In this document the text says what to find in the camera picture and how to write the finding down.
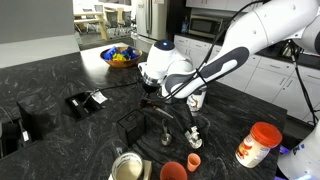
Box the wooden bowl with blocks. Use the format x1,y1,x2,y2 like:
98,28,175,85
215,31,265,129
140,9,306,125
100,46,143,68

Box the black power cable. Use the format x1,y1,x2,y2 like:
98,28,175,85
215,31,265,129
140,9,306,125
82,79,143,107

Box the countertop outlet box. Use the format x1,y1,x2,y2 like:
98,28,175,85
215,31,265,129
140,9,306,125
0,102,59,158
65,92,103,120

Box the large orange plastic cup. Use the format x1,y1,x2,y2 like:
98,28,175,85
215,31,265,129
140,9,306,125
160,161,187,180

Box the stainless steel microwave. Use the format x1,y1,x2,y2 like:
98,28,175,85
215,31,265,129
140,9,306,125
188,14,229,38

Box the white cylindrical canister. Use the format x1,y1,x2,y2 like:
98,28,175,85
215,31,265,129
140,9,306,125
187,90,206,112

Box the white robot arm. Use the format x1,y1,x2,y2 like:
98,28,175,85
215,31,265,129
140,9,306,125
138,0,320,112

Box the steel measuring cup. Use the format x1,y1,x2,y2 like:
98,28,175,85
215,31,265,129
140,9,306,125
161,119,172,146

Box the black handled can opener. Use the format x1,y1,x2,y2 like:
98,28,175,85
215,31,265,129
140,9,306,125
185,109,203,149

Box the stainless steel refrigerator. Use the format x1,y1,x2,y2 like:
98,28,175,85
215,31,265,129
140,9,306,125
130,0,191,54

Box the white kitchen cabinets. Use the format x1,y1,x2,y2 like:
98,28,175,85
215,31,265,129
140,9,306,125
171,34,320,121

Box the wooden dining table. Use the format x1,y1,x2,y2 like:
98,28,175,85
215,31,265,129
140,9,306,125
74,11,108,40

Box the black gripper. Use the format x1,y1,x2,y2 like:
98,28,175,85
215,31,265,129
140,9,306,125
142,83,159,100

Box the small orange plastic cup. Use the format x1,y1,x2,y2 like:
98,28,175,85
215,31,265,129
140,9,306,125
187,153,201,172

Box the orange lid plastic jar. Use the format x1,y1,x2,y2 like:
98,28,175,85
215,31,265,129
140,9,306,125
235,122,282,168

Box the black wire mesh holder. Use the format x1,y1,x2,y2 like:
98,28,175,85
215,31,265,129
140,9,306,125
116,109,146,147

